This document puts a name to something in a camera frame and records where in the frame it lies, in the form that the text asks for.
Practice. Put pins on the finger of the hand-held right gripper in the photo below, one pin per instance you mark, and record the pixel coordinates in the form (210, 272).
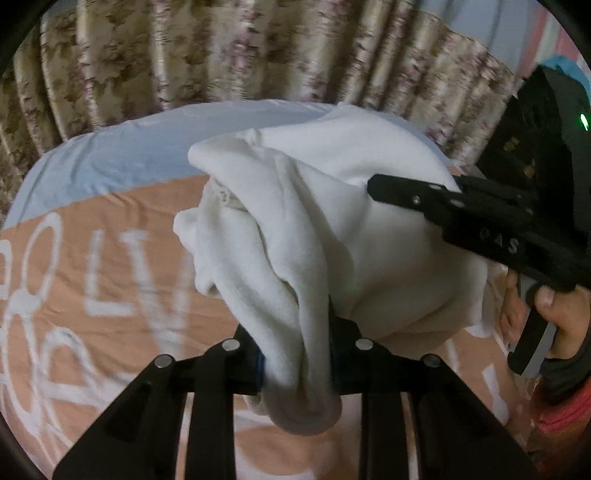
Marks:
(406, 194)
(485, 188)

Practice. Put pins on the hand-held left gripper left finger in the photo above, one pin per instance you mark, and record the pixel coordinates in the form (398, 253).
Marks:
(231, 374)

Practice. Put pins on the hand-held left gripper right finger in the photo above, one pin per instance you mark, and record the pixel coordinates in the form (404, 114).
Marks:
(344, 364)

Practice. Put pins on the white knit sweater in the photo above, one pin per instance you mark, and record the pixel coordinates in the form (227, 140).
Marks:
(332, 258)

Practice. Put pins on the person's right forearm dark sleeve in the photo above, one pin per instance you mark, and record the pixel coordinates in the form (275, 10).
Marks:
(568, 374)

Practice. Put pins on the person's right hand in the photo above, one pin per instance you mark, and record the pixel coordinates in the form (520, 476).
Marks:
(561, 318)

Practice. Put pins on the blue and orange printed bedsheet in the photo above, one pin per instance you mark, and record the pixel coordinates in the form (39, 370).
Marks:
(106, 258)

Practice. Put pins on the person's red clothing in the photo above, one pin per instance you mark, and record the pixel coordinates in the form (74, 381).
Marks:
(561, 434)

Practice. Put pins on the floral beige curtain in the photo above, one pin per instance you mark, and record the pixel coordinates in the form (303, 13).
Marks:
(221, 60)

